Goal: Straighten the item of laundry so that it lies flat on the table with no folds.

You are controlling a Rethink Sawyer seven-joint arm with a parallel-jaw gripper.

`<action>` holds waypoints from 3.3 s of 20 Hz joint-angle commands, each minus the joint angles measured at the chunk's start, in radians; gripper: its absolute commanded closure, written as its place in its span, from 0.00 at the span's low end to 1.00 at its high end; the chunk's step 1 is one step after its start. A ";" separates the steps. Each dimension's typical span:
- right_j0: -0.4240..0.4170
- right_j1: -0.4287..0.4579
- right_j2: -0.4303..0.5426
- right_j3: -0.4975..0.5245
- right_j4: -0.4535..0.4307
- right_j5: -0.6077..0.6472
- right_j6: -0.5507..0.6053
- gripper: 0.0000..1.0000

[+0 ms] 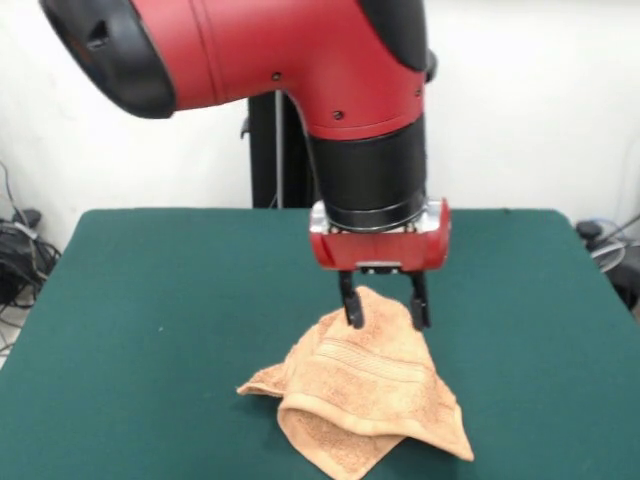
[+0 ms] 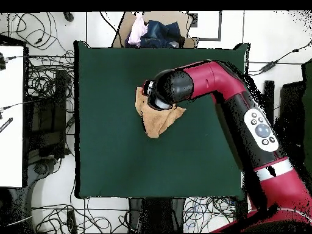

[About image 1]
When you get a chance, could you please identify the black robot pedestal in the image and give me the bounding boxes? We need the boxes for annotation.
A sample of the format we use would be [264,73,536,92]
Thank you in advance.
[239,49,440,210]

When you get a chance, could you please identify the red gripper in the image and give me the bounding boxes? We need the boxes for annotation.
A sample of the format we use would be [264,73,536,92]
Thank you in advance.
[308,198,452,330]

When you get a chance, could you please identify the dark green tablecloth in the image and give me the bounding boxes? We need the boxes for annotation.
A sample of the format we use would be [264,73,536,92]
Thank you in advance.
[0,208,640,480]

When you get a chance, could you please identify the black cable bundle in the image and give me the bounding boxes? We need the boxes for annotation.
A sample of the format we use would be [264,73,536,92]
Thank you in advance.
[0,159,62,354]

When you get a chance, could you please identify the orange terry towel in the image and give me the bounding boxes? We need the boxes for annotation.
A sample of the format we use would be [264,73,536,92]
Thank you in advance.
[236,285,475,480]

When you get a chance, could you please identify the black floor object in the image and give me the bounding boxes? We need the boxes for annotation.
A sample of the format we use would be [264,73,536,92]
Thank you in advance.
[607,259,640,321]

